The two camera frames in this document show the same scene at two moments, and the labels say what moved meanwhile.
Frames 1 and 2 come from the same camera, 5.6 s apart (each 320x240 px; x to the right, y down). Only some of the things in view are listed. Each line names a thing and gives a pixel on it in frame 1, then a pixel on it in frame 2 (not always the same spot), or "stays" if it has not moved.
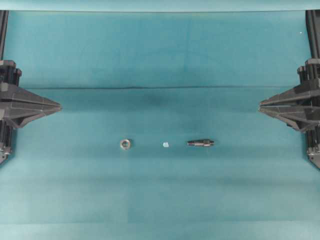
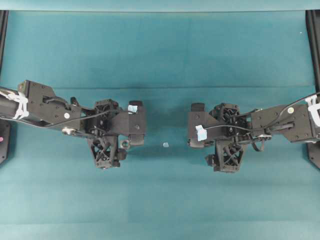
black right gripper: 299,106 → 229,146
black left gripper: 11,116 → 103,141
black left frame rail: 3,23 stays
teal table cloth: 159,136 stays
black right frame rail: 313,23 stays
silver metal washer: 123,147 stays
